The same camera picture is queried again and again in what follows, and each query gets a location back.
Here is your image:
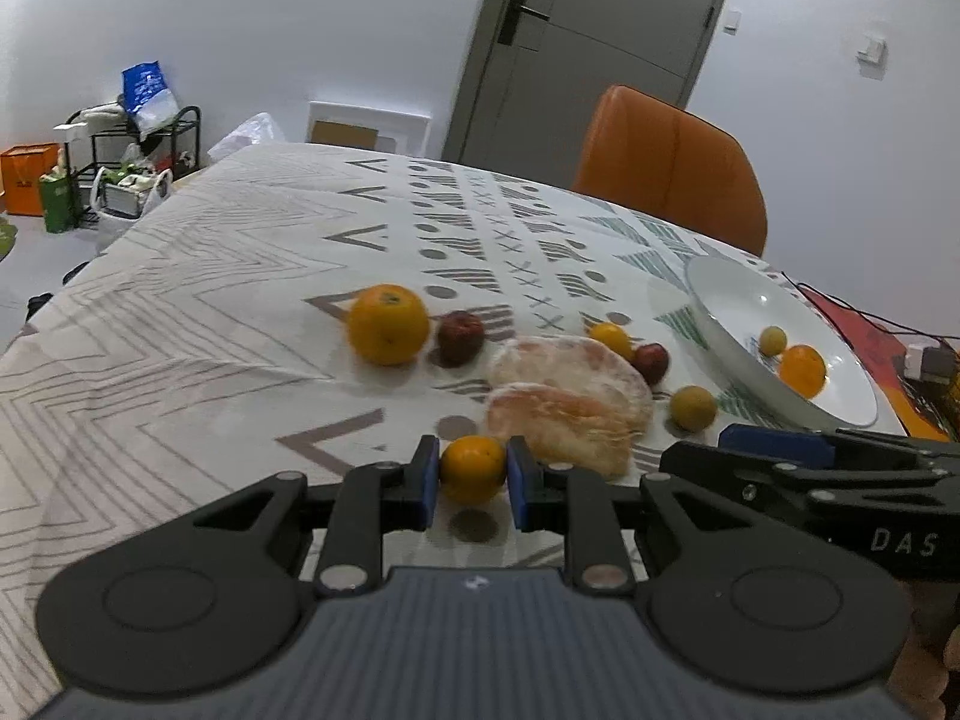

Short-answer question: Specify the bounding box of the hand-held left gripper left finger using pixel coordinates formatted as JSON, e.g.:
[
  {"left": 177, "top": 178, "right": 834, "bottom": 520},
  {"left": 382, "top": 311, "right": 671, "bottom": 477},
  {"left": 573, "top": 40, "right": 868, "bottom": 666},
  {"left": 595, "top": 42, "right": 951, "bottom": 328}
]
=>
[{"left": 191, "top": 435, "right": 441, "bottom": 595}]

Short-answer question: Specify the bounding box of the black door handle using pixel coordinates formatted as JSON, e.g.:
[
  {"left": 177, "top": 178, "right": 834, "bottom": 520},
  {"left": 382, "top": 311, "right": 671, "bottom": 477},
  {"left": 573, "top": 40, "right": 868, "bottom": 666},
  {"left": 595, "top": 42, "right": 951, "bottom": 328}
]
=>
[{"left": 497, "top": 0, "right": 556, "bottom": 46}]

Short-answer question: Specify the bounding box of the green box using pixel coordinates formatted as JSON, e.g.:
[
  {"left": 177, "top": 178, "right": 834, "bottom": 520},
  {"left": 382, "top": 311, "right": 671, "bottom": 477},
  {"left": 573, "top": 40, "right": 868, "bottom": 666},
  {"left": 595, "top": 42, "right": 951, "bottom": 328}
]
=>
[{"left": 39, "top": 172, "right": 76, "bottom": 233}]

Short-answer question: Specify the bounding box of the peeled pomelo segment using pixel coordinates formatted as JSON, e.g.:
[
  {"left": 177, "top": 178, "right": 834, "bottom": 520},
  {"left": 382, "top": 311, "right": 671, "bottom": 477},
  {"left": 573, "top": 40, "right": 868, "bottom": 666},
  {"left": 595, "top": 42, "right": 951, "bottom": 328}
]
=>
[
  {"left": 487, "top": 336, "right": 655, "bottom": 440},
  {"left": 484, "top": 382, "right": 637, "bottom": 477}
]

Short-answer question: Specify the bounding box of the red orange sheet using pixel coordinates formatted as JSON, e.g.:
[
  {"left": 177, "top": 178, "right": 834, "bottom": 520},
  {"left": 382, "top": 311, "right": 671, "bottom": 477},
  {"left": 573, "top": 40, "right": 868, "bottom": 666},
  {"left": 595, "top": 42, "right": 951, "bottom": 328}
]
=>
[{"left": 806, "top": 292, "right": 960, "bottom": 443}]

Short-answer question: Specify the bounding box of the orange paper bag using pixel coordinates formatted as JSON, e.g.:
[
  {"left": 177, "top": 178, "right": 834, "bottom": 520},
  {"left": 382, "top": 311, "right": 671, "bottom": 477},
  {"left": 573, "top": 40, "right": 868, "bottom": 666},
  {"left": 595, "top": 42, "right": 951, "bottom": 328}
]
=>
[{"left": 0, "top": 144, "right": 62, "bottom": 217}]

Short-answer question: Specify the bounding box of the person's right hand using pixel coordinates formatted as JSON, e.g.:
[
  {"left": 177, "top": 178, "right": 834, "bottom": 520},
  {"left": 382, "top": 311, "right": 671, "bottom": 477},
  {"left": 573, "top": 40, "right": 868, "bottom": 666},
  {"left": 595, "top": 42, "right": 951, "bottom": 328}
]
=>
[{"left": 896, "top": 577, "right": 960, "bottom": 720}]

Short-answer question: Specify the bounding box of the white power adapter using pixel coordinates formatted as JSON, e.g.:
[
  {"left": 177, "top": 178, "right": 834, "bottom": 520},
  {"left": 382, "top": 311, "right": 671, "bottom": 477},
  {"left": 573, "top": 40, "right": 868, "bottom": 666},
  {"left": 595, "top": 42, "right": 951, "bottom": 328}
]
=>
[{"left": 904, "top": 341, "right": 953, "bottom": 383}]

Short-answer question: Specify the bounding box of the white plate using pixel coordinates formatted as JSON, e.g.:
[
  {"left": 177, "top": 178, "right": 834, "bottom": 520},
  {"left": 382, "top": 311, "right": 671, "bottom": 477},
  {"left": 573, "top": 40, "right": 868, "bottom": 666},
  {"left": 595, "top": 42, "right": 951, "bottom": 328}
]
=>
[{"left": 686, "top": 255, "right": 880, "bottom": 428}]

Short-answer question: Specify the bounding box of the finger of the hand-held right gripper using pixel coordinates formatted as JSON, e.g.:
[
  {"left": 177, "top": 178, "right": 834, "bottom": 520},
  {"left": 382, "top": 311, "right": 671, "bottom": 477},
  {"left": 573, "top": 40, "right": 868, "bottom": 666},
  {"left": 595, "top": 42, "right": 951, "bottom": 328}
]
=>
[
  {"left": 658, "top": 441, "right": 960, "bottom": 533},
  {"left": 718, "top": 424, "right": 960, "bottom": 466}
]

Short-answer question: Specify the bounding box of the dark red jujube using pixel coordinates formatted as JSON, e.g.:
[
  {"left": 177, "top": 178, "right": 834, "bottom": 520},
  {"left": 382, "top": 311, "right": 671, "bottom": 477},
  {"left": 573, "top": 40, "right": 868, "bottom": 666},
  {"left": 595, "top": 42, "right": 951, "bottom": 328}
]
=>
[
  {"left": 631, "top": 343, "right": 671, "bottom": 387},
  {"left": 436, "top": 311, "right": 487, "bottom": 368}
]

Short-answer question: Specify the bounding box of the black metal rack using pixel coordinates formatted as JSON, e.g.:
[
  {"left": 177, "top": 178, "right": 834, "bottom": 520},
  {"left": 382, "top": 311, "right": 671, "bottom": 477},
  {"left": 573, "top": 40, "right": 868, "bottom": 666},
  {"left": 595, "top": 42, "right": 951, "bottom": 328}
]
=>
[{"left": 64, "top": 106, "right": 202, "bottom": 226}]

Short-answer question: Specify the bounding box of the brown cardboard sheet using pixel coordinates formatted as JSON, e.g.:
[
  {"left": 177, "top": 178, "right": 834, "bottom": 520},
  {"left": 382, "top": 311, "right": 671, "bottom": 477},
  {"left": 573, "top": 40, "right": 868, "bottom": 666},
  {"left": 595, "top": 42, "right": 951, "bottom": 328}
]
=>
[{"left": 312, "top": 120, "right": 380, "bottom": 149}]

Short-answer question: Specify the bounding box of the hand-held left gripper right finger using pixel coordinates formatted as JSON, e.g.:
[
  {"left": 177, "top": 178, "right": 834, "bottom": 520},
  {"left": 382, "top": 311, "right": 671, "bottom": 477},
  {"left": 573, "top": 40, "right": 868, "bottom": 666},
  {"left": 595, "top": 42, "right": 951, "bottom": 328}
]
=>
[{"left": 506, "top": 435, "right": 752, "bottom": 593}]

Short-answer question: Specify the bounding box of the black cable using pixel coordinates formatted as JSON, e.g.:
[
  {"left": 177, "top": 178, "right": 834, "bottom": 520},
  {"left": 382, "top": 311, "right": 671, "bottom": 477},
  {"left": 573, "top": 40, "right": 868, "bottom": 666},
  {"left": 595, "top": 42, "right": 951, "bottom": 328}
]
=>
[{"left": 780, "top": 274, "right": 960, "bottom": 350}]

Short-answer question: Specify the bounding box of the grey door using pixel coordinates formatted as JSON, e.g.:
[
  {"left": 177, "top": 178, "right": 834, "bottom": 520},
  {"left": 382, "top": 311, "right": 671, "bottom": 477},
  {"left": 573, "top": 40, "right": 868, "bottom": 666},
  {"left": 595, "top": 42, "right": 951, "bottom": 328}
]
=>
[{"left": 442, "top": 0, "right": 743, "bottom": 166}]

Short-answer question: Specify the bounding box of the clear plastic bag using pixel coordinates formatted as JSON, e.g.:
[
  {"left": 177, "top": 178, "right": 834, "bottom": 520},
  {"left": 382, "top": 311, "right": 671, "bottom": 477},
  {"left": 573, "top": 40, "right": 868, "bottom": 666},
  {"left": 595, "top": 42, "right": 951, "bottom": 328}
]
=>
[{"left": 208, "top": 112, "right": 286, "bottom": 164}]

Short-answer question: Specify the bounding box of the medium orange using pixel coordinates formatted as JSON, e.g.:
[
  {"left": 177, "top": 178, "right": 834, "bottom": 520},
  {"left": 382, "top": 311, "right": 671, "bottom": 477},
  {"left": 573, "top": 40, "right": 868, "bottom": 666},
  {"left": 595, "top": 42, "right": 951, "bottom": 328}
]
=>
[{"left": 778, "top": 343, "right": 827, "bottom": 396}]

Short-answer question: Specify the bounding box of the small orange kumquat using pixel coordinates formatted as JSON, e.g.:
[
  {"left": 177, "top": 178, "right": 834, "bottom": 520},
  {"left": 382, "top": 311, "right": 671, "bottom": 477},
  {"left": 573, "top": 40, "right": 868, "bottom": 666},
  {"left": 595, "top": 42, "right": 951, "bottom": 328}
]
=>
[{"left": 589, "top": 321, "right": 635, "bottom": 361}]

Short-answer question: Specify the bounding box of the orange chair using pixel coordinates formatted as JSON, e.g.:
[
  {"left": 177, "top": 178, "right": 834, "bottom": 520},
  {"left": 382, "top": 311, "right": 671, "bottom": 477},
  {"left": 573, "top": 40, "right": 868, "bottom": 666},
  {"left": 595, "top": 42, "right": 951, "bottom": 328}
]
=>
[{"left": 571, "top": 85, "right": 769, "bottom": 257}]

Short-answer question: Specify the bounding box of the blue and white bag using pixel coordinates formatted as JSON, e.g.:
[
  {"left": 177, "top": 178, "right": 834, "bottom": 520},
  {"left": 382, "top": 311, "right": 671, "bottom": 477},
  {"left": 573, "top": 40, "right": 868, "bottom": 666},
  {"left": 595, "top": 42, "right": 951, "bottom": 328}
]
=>
[{"left": 122, "top": 61, "right": 179, "bottom": 132}]

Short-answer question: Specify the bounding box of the white plastic bag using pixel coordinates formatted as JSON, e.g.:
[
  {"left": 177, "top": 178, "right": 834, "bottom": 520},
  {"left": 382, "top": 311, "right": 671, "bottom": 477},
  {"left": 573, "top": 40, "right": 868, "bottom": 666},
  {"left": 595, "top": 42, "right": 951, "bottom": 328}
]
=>
[{"left": 91, "top": 165, "right": 175, "bottom": 252}]

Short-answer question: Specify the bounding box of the large orange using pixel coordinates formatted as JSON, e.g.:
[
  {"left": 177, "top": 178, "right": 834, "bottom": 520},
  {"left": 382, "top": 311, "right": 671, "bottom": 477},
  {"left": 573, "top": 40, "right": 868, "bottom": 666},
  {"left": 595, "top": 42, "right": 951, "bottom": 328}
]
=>
[{"left": 346, "top": 283, "right": 431, "bottom": 367}]

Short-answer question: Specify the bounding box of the white foam packing board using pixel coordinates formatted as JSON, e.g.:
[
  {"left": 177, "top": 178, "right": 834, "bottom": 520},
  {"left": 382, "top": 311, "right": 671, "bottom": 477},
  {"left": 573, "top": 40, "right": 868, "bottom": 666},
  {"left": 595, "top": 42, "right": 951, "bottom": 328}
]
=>
[{"left": 307, "top": 100, "right": 432, "bottom": 160}]

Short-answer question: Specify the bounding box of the small mandarin orange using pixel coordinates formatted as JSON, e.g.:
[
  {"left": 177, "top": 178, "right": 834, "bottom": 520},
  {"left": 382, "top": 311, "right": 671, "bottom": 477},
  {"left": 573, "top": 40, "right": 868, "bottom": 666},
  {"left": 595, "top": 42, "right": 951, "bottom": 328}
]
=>
[{"left": 440, "top": 435, "right": 507, "bottom": 506}]

